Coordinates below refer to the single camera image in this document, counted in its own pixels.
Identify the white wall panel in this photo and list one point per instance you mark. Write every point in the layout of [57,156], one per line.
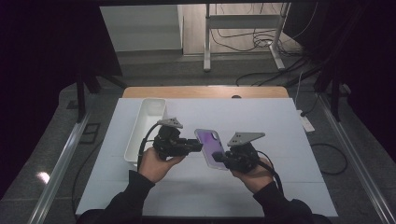
[143,28]

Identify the iridescent phone case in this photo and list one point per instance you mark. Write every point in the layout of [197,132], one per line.
[211,144]

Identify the black curtain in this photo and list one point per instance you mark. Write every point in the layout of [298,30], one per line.
[37,77]
[367,62]

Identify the person's right hand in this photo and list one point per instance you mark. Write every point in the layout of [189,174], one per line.
[256,179]

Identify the black table grommet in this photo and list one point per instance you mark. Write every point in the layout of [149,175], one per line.
[236,96]

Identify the black metal stand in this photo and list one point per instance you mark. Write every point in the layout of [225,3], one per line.
[334,96]
[81,93]

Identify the aluminium floor rail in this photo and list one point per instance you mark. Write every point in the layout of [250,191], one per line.
[358,165]
[59,168]

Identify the white power strip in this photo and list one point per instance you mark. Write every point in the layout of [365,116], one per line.
[306,123]

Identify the white metal stand frame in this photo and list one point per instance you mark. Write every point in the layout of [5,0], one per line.
[243,21]

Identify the white board table cover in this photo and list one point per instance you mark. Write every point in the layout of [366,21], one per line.
[249,115]

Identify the wooden table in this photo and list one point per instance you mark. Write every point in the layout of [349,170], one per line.
[186,92]

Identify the black floor frames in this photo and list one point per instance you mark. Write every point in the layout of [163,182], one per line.
[90,133]

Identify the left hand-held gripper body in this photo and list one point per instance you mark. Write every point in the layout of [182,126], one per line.
[169,144]

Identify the white plastic storage bin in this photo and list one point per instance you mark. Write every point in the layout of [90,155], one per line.
[146,121]

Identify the person's left hand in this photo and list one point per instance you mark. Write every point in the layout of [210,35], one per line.
[155,168]

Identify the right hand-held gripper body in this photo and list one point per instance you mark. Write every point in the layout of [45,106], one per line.
[243,157]

